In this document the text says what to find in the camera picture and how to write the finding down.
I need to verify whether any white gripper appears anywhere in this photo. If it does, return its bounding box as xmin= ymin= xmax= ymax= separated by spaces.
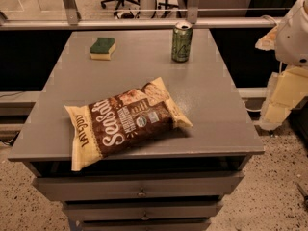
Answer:
xmin=255 ymin=8 xmax=308 ymax=131

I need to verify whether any green and yellow sponge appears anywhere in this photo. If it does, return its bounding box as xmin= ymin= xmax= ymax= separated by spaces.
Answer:
xmin=90 ymin=38 xmax=116 ymax=61

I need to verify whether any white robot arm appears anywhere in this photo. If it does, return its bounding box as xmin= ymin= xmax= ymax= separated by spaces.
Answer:
xmin=255 ymin=0 xmax=308 ymax=131

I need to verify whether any green soda can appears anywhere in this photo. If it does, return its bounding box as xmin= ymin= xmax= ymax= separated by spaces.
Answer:
xmin=171 ymin=21 xmax=193 ymax=63

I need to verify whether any grey drawer cabinet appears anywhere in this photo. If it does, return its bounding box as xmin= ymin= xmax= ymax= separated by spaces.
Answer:
xmin=10 ymin=29 xmax=263 ymax=231

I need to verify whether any brown sea salt chip bag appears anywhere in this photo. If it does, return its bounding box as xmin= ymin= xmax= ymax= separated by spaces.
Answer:
xmin=65 ymin=78 xmax=192 ymax=171

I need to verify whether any grey metal railing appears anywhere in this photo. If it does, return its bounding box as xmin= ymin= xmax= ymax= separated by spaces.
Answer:
xmin=0 ymin=0 xmax=308 ymax=31

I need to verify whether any white cable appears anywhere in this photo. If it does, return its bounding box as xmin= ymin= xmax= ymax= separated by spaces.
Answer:
xmin=243 ymin=99 xmax=264 ymax=114

